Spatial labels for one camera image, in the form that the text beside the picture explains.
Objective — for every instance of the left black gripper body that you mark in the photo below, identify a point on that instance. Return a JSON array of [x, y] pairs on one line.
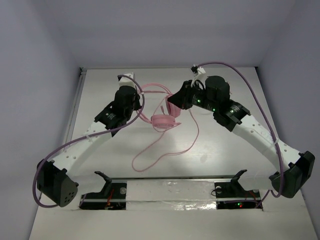
[[136, 100]]

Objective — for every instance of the silver foil strip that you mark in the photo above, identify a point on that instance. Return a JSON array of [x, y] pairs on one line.
[[170, 195]]

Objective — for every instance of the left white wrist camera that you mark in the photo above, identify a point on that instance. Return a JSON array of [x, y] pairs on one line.
[[126, 80]]

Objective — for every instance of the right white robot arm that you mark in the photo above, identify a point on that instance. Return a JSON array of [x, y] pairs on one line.
[[293, 168]]

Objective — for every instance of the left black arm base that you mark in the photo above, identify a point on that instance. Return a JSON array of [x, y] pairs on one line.
[[111, 197]]

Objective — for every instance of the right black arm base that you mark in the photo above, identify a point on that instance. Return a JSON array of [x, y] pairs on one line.
[[230, 195]]

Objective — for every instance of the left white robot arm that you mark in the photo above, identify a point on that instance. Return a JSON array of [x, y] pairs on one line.
[[53, 183]]

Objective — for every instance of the pink headphones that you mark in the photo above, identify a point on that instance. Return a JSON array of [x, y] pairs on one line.
[[165, 115]]

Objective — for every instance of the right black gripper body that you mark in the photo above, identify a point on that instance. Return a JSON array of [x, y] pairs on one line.
[[198, 98]]

